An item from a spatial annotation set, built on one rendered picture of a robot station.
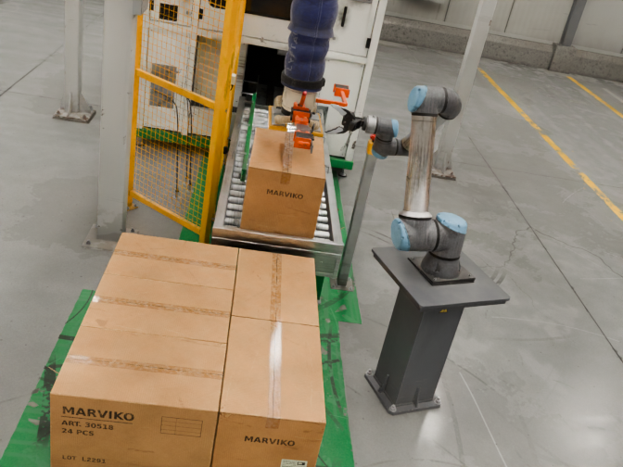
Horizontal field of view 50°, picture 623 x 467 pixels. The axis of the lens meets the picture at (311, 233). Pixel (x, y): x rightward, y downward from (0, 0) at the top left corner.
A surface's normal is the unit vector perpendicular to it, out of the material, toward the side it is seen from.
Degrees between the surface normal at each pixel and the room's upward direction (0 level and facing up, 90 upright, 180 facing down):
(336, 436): 0
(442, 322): 90
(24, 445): 0
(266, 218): 90
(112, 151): 90
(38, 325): 0
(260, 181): 90
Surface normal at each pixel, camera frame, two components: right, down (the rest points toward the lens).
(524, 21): 0.04, 0.48
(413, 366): 0.37, 0.50
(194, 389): 0.18, -0.87
